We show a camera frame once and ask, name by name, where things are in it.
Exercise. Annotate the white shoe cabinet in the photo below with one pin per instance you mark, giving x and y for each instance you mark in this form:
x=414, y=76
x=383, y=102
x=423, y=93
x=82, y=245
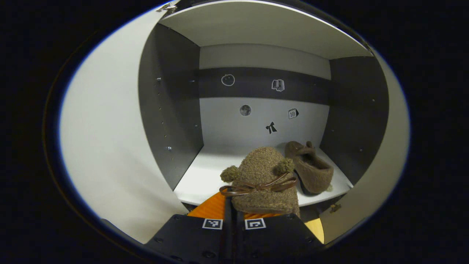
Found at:
x=227, y=132

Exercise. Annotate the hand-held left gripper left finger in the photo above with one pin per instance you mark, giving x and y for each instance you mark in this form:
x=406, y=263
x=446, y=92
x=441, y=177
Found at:
x=190, y=238

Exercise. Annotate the white cabinet door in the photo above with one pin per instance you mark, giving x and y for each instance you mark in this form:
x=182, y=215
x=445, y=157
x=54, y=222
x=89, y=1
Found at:
x=110, y=146
x=388, y=183

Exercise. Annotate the brown fuzzy shoe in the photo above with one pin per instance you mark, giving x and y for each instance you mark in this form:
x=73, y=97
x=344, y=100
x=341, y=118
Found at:
x=315, y=174
x=263, y=172

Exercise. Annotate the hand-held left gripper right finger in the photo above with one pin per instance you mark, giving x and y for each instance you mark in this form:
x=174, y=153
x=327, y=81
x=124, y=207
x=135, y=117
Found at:
x=274, y=238

